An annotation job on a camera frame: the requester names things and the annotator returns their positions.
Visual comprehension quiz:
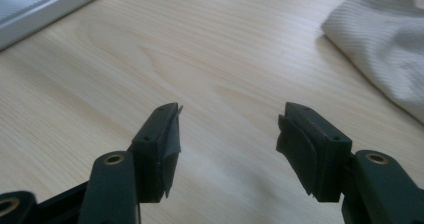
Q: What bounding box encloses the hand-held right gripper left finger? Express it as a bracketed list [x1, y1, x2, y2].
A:
[128, 102, 184, 204]

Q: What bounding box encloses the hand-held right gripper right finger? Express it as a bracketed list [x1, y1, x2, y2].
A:
[275, 101, 354, 203]

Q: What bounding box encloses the white cloth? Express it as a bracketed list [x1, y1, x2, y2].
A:
[320, 0, 424, 125]

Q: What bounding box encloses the white desk lamp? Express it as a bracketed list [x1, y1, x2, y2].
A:
[0, 0, 117, 52]

